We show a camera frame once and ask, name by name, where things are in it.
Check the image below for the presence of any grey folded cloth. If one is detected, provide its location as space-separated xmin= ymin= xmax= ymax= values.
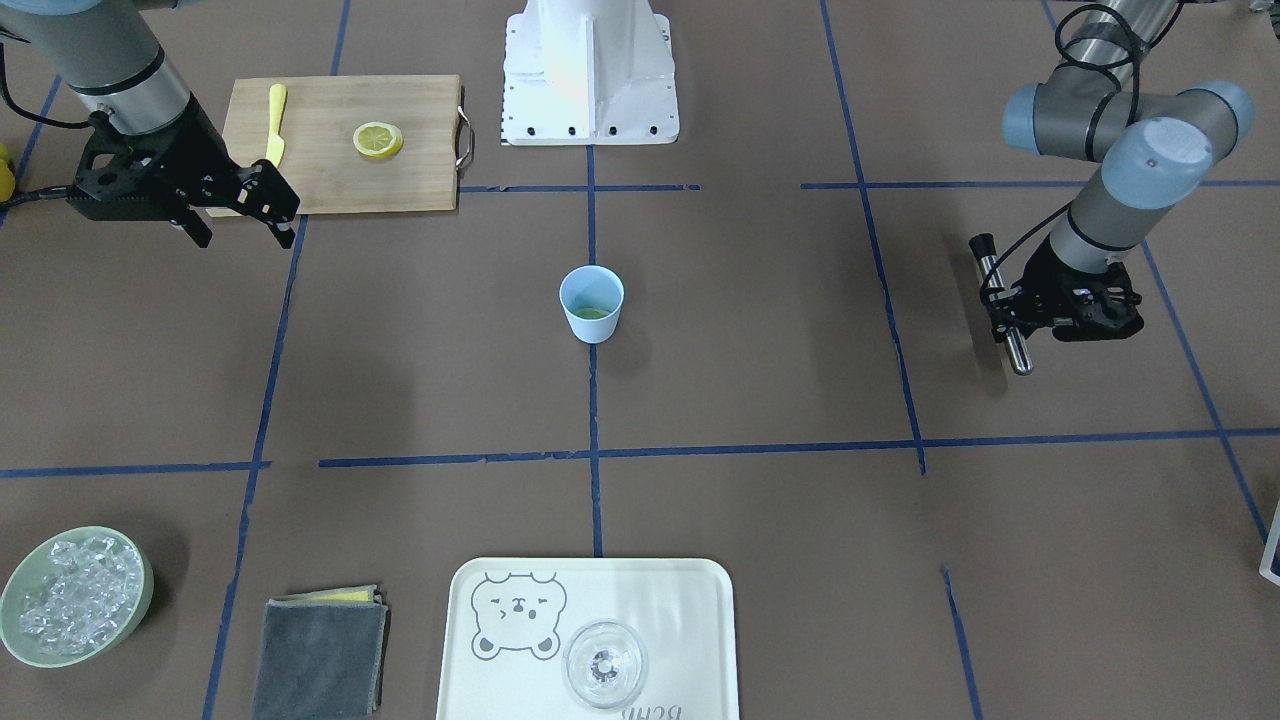
xmin=250 ymin=584 xmax=389 ymax=719

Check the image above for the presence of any bamboo cutting board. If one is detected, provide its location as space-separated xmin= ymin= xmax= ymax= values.
xmin=221 ymin=74 xmax=465 ymax=215

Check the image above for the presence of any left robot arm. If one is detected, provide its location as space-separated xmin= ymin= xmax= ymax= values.
xmin=970 ymin=1 xmax=1254 ymax=342

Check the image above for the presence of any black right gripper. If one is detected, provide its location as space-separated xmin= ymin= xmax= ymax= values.
xmin=67 ymin=100 xmax=300 ymax=249

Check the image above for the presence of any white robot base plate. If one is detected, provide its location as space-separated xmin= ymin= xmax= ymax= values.
xmin=500 ymin=1 xmax=681 ymax=147

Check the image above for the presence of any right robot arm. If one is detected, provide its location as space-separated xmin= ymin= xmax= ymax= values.
xmin=1 ymin=1 xmax=300 ymax=249

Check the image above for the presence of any yellow plastic knife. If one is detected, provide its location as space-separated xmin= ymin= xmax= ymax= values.
xmin=265 ymin=83 xmax=288 ymax=169

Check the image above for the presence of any yellow lemon slice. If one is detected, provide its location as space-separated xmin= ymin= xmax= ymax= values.
xmin=351 ymin=120 xmax=404 ymax=158

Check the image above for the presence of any steel muddler black tip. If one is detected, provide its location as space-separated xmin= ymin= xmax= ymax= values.
xmin=968 ymin=233 xmax=1036 ymax=377

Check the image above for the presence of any cream bear serving tray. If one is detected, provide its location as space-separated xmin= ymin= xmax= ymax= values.
xmin=436 ymin=557 xmax=741 ymax=719

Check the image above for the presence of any light blue plastic cup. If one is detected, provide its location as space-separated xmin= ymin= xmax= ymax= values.
xmin=558 ymin=264 xmax=626 ymax=345

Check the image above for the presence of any clear wine glass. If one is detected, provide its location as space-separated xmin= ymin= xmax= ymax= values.
xmin=564 ymin=620 xmax=649 ymax=711

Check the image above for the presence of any green bowl of ice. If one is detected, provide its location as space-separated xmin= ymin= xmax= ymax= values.
xmin=1 ymin=527 xmax=155 ymax=669

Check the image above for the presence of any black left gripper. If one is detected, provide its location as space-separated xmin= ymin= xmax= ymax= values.
xmin=980 ymin=238 xmax=1146 ymax=343

